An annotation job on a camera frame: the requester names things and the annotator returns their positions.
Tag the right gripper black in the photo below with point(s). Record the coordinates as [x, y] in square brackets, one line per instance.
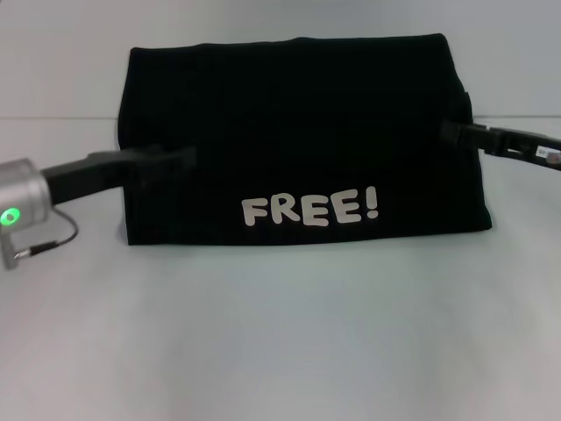
[526, 144]

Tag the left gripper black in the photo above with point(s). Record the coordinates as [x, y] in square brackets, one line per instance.
[87, 173]

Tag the black shirt with FREE print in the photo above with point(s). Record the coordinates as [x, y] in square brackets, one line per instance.
[307, 131]

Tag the left robot arm silver white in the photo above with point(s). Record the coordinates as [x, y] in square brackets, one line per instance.
[22, 197]

